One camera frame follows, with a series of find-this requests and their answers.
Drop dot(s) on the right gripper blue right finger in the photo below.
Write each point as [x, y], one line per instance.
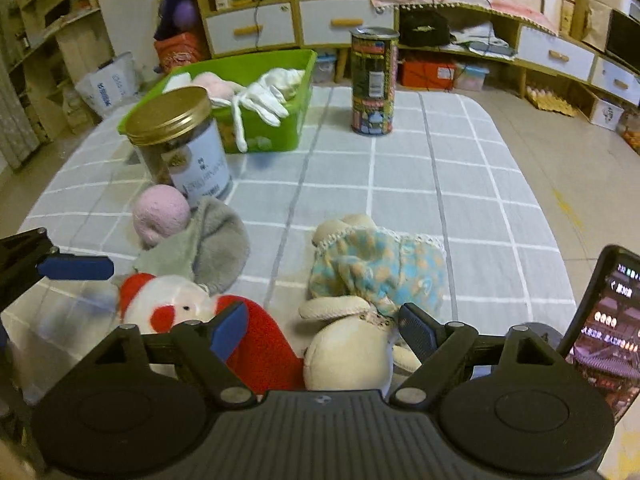
[423, 334]

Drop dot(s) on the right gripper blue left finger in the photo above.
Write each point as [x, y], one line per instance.
[225, 331]

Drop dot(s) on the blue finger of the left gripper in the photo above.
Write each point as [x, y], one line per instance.
[76, 268]

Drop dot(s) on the white cloth glove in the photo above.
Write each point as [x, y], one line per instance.
[266, 97]

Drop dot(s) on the beige bunny doll blue dress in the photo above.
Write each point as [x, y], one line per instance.
[361, 276]

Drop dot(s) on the pink knitted ball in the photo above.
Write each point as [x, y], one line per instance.
[159, 212]

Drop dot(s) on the glass jar gold lid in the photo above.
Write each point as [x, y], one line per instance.
[176, 136]

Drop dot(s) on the grey checked tablecloth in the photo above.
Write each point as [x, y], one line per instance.
[444, 171]

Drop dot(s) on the smartphone with lit screen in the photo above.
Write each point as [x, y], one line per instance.
[602, 341]

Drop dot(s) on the white paper bag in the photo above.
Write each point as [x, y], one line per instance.
[111, 86]

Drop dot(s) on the white sponge block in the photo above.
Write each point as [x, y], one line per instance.
[177, 81]

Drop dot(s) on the pink plush toy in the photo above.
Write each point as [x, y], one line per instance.
[220, 92]

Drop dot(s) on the wooden bookshelf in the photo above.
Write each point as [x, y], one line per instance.
[48, 47]

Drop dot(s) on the tall black snack can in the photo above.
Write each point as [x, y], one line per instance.
[373, 67]

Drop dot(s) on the orange box under cabinet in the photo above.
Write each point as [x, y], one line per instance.
[427, 73]

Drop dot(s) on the purple ball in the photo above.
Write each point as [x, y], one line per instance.
[186, 15]

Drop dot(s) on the wooden cabinet white drawers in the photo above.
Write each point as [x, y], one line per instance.
[240, 26]

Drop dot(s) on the black bag in cabinet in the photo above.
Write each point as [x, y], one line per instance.
[420, 28]

